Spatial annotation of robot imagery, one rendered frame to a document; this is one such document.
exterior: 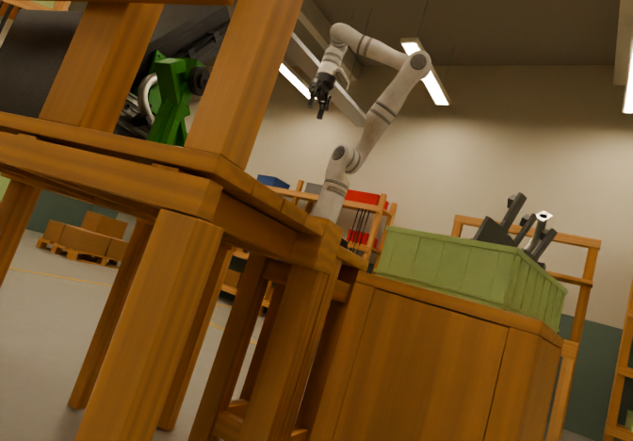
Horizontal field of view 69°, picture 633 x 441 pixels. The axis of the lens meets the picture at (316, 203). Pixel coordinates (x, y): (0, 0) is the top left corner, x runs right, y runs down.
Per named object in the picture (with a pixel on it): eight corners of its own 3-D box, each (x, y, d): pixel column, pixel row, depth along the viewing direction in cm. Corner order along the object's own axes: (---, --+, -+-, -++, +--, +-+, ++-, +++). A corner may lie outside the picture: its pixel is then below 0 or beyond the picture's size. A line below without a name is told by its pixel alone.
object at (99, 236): (98, 259, 799) (114, 219, 811) (130, 271, 765) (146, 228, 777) (35, 246, 692) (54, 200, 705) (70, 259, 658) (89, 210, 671)
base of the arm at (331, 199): (315, 230, 172) (330, 187, 175) (335, 236, 167) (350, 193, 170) (303, 222, 164) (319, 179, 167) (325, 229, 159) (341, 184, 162)
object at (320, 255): (30, 186, 205) (43, 155, 208) (331, 275, 142) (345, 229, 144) (-1, 175, 192) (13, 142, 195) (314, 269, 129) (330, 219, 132)
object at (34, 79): (29, 134, 151) (69, 43, 157) (92, 148, 139) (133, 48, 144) (-27, 108, 135) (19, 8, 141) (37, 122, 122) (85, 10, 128)
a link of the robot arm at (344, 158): (350, 141, 165) (334, 185, 162) (366, 153, 171) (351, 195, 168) (332, 141, 172) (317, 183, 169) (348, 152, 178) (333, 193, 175)
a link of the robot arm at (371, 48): (368, 37, 174) (366, 30, 166) (434, 62, 169) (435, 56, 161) (359, 60, 175) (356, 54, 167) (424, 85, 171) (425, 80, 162)
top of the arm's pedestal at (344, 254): (294, 251, 185) (297, 241, 186) (366, 271, 171) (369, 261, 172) (253, 234, 157) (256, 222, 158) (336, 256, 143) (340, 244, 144)
